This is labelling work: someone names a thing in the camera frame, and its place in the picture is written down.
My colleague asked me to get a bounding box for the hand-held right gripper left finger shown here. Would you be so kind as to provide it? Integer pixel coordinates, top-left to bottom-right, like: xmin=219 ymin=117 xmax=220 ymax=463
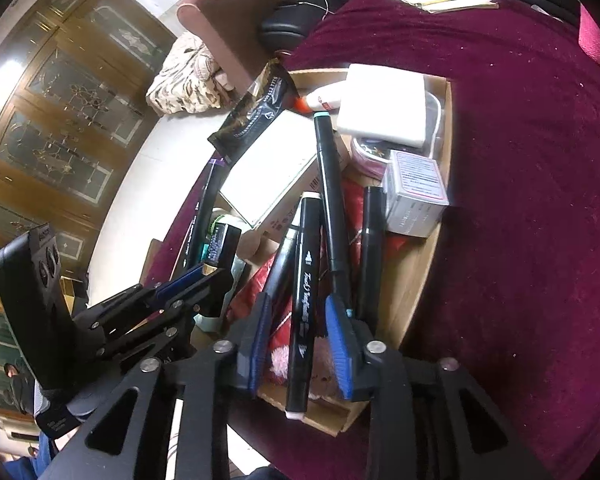
xmin=40 ymin=291 xmax=275 ymax=480

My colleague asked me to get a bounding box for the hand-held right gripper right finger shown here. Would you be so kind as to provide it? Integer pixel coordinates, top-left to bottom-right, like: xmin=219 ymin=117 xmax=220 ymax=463
xmin=325 ymin=294 xmax=551 ymax=480

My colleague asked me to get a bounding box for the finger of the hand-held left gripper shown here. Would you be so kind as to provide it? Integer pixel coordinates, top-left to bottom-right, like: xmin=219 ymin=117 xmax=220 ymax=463
xmin=94 ymin=279 xmax=232 ymax=362
xmin=72 ymin=261 xmax=232 ymax=332

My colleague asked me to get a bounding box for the black gold lipstick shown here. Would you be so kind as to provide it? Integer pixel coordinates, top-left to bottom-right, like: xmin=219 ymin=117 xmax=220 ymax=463
xmin=201 ymin=222 xmax=243 ymax=273

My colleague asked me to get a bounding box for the white pill bottle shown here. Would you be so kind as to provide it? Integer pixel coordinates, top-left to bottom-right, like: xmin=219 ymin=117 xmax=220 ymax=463
xmin=200 ymin=211 xmax=255 ymax=332

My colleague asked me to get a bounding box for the black marker pale cap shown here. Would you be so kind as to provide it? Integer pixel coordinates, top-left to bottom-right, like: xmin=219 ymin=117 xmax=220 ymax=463
xmin=285 ymin=191 xmax=323 ymax=422

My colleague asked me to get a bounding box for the black marker purple cap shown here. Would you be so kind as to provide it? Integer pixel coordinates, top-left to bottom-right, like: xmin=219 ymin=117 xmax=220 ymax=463
xmin=184 ymin=157 xmax=229 ymax=267

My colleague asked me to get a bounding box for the black marker yellow band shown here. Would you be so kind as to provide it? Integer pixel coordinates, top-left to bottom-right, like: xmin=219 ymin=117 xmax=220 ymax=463
xmin=264 ymin=225 xmax=302 ymax=322

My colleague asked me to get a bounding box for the shallow cardboard box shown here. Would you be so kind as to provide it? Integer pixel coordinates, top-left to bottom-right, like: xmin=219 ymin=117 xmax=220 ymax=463
xmin=145 ymin=67 xmax=453 ymax=436

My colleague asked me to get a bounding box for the black marker grey band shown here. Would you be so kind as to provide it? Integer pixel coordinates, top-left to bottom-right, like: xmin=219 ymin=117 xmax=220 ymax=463
xmin=356 ymin=186 xmax=387 ymax=327

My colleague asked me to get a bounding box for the white green-edged medicine box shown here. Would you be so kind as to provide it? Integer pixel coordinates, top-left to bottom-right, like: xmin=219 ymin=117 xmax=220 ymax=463
xmin=219 ymin=110 xmax=351 ymax=248

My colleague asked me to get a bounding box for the red plastic packet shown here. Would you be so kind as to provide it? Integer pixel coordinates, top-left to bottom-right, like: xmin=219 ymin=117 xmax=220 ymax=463
xmin=227 ymin=175 xmax=411 ymax=361

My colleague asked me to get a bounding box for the black marker teal cap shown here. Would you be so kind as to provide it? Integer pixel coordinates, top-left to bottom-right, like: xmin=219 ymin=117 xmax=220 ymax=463
xmin=312 ymin=112 xmax=354 ymax=312

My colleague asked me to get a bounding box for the grey box pink label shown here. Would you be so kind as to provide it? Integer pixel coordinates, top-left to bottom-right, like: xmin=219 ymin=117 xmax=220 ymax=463
xmin=382 ymin=150 xmax=451 ymax=238

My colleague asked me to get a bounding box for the white glue bottle orange cap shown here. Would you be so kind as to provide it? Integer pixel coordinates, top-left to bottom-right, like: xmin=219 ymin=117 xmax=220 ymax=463
xmin=294 ymin=82 xmax=348 ymax=113

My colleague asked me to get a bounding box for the white foam block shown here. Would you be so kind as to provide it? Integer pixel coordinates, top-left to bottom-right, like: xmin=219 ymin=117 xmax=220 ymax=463
xmin=335 ymin=64 xmax=433 ymax=148

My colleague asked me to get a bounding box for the person's leg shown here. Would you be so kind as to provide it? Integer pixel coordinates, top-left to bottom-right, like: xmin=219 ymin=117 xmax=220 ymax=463
xmin=245 ymin=465 xmax=291 ymax=480

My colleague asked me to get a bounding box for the black foil snack packet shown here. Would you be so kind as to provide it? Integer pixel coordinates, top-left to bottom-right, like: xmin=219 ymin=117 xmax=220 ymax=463
xmin=207 ymin=57 xmax=296 ymax=163

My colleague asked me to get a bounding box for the wooden glass-door cabinet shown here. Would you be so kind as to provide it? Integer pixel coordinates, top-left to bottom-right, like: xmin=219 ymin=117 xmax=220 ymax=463
xmin=0 ymin=0 xmax=176 ymax=411

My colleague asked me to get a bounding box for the clear plastic container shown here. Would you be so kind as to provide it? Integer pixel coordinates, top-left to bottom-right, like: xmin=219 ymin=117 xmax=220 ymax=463
xmin=350 ymin=92 xmax=443 ymax=181

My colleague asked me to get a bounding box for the floral cushion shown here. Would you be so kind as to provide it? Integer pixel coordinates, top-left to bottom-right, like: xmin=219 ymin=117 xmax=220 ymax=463
xmin=146 ymin=32 xmax=241 ymax=116

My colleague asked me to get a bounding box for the maroon velvet tablecloth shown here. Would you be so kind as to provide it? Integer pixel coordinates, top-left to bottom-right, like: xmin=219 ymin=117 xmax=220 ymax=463
xmin=140 ymin=0 xmax=600 ymax=480

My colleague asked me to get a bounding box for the brown armchair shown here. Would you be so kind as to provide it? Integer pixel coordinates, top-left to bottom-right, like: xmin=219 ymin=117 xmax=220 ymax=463
xmin=176 ymin=0 xmax=301 ymax=106

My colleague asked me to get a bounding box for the bottle in pink knitted sleeve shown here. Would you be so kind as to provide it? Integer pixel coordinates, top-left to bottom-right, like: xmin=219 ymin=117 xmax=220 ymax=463
xmin=578 ymin=2 xmax=600 ymax=66

